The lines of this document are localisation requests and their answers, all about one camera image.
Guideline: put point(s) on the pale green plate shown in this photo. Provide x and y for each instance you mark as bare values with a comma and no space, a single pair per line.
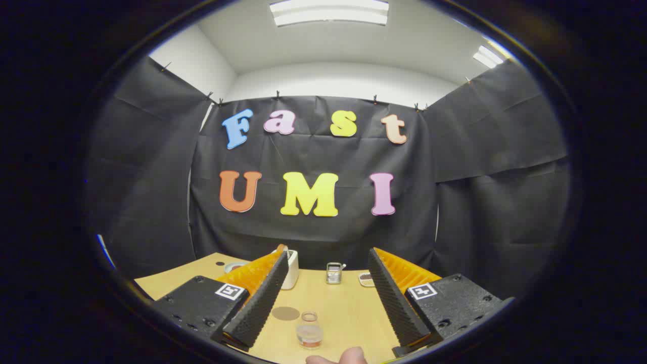
233,267

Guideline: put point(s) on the clear juice bottle red label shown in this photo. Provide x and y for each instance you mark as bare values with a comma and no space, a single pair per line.
309,334

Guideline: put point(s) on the wooden table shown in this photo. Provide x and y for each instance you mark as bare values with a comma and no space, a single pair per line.
349,308

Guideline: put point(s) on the long ceiling light panel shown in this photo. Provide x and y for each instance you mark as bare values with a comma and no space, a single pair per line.
328,12

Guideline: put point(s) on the small ceiling light panel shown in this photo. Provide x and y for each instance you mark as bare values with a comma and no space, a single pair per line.
488,56

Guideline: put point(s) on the white toaster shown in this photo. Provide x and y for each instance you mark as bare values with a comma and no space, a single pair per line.
292,270

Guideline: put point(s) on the brown round coaster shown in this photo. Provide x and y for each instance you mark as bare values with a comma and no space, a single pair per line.
285,313

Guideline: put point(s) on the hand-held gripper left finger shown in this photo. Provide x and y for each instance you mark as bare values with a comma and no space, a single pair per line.
260,303

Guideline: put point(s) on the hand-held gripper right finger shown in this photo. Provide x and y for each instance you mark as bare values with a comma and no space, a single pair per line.
399,308

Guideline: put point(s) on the white food tray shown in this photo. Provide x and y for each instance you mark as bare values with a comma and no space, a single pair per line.
365,279

